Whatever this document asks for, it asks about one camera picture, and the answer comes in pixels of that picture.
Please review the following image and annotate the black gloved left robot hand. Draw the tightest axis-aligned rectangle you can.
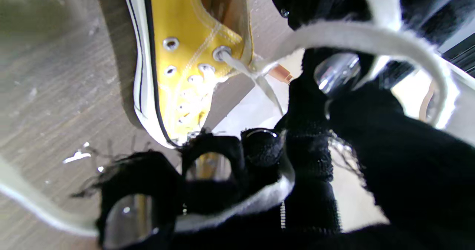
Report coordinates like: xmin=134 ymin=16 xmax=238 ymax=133
xmin=271 ymin=0 xmax=475 ymax=46

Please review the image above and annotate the printed kitchen backdrop cloth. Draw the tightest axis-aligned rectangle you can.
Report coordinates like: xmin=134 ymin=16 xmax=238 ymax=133
xmin=208 ymin=20 xmax=475 ymax=233

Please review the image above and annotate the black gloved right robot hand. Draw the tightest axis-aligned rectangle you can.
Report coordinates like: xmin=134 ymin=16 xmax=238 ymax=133
xmin=72 ymin=48 xmax=475 ymax=250

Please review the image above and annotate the yellow canvas sneaker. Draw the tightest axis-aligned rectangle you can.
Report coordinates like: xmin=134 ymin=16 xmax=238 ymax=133
xmin=121 ymin=0 xmax=257 ymax=149

